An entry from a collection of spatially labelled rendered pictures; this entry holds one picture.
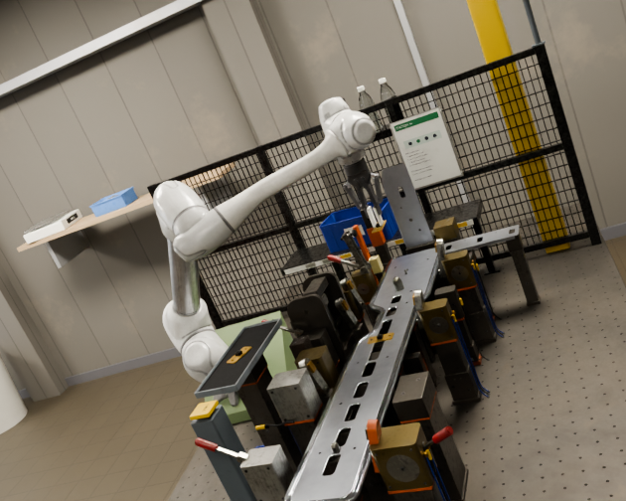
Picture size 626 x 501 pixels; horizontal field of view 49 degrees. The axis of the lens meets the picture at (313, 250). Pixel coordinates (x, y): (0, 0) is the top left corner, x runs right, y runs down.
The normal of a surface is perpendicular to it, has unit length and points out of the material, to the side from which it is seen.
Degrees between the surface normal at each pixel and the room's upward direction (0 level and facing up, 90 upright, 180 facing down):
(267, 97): 90
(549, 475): 0
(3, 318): 90
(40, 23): 90
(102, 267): 90
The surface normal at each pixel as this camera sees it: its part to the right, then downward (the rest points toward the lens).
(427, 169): -0.29, 0.40
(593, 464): -0.37, -0.88
